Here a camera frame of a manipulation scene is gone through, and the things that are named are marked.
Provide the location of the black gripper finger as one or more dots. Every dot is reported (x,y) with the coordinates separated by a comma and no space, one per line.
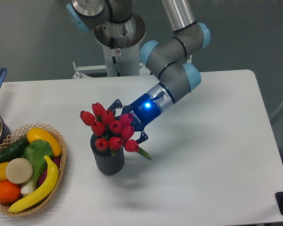
(116,108)
(143,137)

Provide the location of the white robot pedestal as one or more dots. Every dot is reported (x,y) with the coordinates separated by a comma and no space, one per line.
(119,30)

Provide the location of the orange fruit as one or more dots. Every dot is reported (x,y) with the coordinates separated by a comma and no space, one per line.
(9,192)

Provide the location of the red tulip bouquet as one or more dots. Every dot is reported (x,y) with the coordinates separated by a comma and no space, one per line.
(111,134)

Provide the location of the dark grey ribbed vase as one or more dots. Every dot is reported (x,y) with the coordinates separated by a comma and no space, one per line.
(107,162)

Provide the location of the purple red vegetable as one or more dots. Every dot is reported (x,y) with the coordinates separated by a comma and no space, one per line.
(57,161)

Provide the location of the yellow banana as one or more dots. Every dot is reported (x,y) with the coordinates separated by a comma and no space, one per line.
(41,192)

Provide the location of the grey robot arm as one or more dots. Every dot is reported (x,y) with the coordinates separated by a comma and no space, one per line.
(181,78)

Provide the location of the green cucumber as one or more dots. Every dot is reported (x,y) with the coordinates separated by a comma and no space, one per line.
(14,150)

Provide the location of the beige round disc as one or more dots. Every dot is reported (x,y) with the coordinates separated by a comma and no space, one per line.
(19,170)

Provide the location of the green bok choy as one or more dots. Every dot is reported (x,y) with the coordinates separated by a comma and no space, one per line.
(35,153)

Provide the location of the woven wicker basket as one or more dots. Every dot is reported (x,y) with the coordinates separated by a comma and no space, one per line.
(20,133)

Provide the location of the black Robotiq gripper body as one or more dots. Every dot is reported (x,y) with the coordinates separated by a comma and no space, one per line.
(149,106)

